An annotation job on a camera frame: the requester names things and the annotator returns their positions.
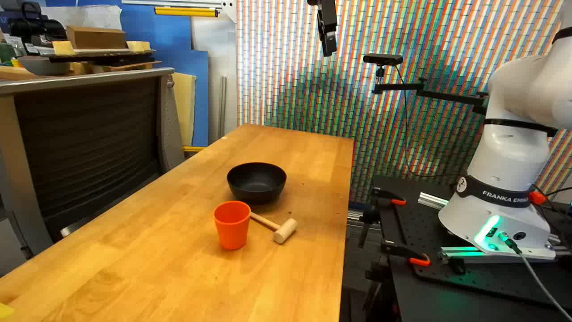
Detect wooden boxes on cabinet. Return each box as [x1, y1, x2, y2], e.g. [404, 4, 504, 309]
[7, 21, 157, 77]

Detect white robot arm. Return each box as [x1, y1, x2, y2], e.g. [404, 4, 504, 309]
[438, 0, 572, 261]

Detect black bowl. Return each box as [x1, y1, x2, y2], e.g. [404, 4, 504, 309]
[227, 163, 287, 204]

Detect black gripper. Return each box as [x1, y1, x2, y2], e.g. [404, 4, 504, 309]
[307, 0, 338, 57]

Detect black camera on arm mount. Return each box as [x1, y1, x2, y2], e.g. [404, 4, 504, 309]
[363, 54, 488, 114]

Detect yellow bar on wall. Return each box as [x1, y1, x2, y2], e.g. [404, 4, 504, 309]
[153, 7, 218, 18]

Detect orange-handled black clamp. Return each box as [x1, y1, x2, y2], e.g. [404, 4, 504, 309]
[357, 186, 407, 247]
[380, 240, 430, 268]

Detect small wooden mallet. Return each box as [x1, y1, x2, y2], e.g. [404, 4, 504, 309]
[250, 213, 298, 245]

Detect grey cabinet with dark panel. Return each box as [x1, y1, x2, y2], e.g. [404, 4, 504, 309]
[0, 68, 184, 256]

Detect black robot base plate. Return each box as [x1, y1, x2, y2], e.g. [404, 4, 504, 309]
[370, 177, 566, 322]

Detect grey cable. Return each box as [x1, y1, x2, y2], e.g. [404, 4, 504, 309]
[502, 234, 572, 322]

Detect orange-handled black clamp front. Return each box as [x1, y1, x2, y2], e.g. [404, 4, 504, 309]
[380, 240, 430, 268]

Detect orange plastic cup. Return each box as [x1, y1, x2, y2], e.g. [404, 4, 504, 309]
[214, 200, 250, 250]

